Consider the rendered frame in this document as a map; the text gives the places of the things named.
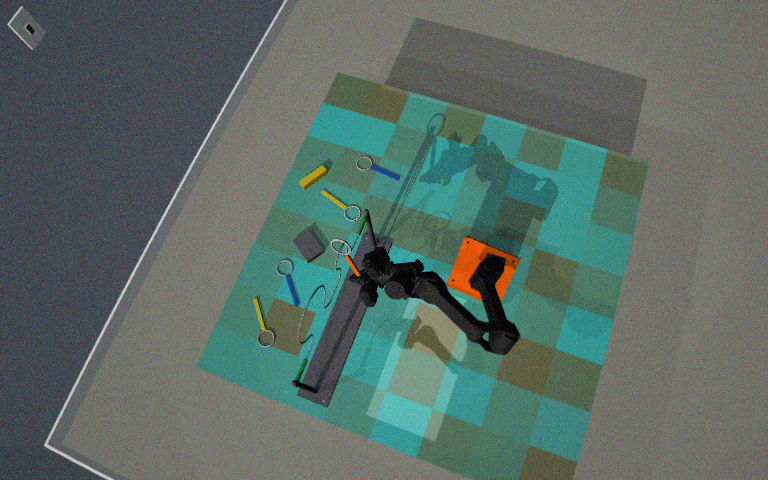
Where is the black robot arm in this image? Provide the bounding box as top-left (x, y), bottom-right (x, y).
top-left (362, 251), bottom-right (520, 355)

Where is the grey loop with yellow handle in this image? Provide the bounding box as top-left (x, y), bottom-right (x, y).
top-left (253, 298), bottom-right (275, 347)
top-left (321, 190), bottom-right (361, 221)

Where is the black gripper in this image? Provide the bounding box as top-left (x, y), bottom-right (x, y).
top-left (349, 247), bottom-right (395, 307)

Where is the grey loop with blue flat handle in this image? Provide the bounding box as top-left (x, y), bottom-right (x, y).
top-left (356, 156), bottom-right (400, 180)
top-left (276, 260), bottom-right (299, 307)

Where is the yellow rectangular block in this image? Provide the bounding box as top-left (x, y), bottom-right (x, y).
top-left (299, 165), bottom-right (327, 190)

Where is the grey ring with orange handle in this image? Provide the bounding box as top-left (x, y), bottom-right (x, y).
top-left (330, 239), bottom-right (362, 276)

